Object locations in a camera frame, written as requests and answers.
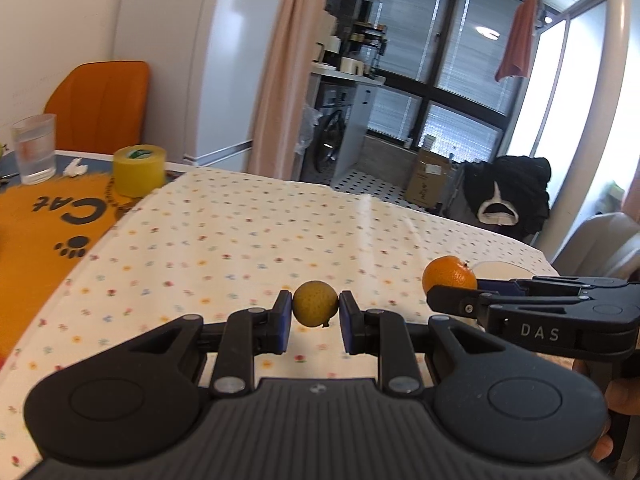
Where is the orange tangerine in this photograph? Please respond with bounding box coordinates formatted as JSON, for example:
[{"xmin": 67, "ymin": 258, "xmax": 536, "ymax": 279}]
[{"xmin": 422, "ymin": 256, "xmax": 477, "ymax": 294}]

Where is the green-brown longan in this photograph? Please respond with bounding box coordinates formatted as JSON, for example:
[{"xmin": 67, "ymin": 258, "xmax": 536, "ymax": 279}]
[{"xmin": 293, "ymin": 281, "xmax": 338, "ymax": 328}]

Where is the white kitchen counter cabinet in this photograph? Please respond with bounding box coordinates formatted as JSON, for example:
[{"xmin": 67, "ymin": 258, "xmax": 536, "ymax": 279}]
[{"xmin": 299, "ymin": 63, "xmax": 384, "ymax": 185}]

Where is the person's right hand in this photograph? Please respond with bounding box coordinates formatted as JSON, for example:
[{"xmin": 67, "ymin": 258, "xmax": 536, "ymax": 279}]
[{"xmin": 572, "ymin": 352, "xmax": 639, "ymax": 472}]

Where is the white plate blue rim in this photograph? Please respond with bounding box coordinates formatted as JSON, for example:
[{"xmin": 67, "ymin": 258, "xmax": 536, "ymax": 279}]
[{"xmin": 472, "ymin": 261, "xmax": 533, "ymax": 281}]

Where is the grey armchair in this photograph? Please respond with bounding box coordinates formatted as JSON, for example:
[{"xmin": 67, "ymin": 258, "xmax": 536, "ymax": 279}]
[{"xmin": 552, "ymin": 212, "xmax": 639, "ymax": 282}]

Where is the black jacket on chair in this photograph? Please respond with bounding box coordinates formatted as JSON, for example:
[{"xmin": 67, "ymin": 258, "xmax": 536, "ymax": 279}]
[{"xmin": 462, "ymin": 156, "xmax": 551, "ymax": 242}]

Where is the floral white tablecloth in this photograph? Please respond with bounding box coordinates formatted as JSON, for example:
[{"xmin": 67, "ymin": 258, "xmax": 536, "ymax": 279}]
[{"xmin": 1, "ymin": 169, "xmax": 552, "ymax": 479}]

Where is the cardboard box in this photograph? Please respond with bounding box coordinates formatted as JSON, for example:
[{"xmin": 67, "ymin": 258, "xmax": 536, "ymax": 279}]
[{"xmin": 405, "ymin": 150, "xmax": 457, "ymax": 208}]

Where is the grey washing machine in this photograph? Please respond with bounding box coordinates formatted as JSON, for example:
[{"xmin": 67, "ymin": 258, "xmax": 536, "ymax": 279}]
[{"xmin": 310, "ymin": 84, "xmax": 355, "ymax": 184}]

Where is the yellow tape roll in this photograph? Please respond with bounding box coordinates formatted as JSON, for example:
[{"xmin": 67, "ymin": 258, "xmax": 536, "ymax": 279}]
[{"xmin": 112, "ymin": 144, "xmax": 166, "ymax": 198}]

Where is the orange hanging towel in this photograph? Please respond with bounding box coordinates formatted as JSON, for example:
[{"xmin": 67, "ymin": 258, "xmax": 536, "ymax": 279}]
[{"xmin": 495, "ymin": 0, "xmax": 538, "ymax": 82}]

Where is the orange cat placemat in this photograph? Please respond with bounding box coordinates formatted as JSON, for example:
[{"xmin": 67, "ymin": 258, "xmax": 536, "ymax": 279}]
[{"xmin": 1, "ymin": 172, "xmax": 181, "ymax": 372}]

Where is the orange chair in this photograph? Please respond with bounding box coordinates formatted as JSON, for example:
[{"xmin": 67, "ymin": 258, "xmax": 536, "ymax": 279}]
[{"xmin": 44, "ymin": 61, "xmax": 151, "ymax": 155}]

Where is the pink curtain left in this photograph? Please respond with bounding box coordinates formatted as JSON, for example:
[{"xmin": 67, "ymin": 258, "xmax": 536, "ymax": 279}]
[{"xmin": 248, "ymin": 0, "xmax": 326, "ymax": 180}]

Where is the short clear glass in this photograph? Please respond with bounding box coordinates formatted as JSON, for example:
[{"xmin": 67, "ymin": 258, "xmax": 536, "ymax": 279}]
[{"xmin": 11, "ymin": 114, "xmax": 56, "ymax": 185}]

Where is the white refrigerator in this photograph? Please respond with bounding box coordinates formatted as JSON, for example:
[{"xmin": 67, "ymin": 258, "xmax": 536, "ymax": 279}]
[{"xmin": 113, "ymin": 0, "xmax": 282, "ymax": 171}]

